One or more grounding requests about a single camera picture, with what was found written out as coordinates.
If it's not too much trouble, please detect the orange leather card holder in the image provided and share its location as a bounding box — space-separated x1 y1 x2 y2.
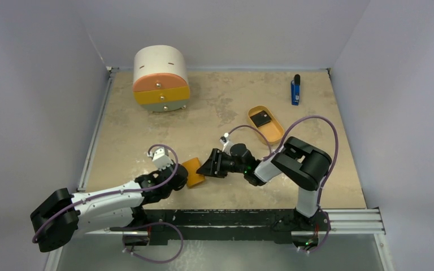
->
183 158 205 189

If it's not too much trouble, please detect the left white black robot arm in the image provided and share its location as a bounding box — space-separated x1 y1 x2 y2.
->
30 164 189 252

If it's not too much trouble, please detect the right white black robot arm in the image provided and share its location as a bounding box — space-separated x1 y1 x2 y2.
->
196 137 332 230

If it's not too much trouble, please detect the tan oval tray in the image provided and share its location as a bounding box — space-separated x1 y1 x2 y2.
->
248 106 285 146

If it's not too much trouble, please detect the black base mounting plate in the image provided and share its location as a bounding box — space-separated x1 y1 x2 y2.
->
110 208 331 249

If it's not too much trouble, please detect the round mini drawer cabinet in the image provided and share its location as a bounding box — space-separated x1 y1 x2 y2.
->
132 45 190 112

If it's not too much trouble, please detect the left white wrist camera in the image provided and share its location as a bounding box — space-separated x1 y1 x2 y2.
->
147 147 174 171

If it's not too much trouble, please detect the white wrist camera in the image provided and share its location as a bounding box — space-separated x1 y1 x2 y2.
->
147 147 174 171
219 133 234 155

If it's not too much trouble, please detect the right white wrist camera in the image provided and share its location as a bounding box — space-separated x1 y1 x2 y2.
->
219 133 234 155

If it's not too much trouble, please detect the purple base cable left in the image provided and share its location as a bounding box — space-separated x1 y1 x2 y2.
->
121 220 184 264

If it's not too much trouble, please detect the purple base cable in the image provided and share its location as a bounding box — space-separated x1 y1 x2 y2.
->
121 220 184 264
297 211 333 255

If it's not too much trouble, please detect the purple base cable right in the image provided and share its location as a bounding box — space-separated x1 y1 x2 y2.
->
297 211 333 255

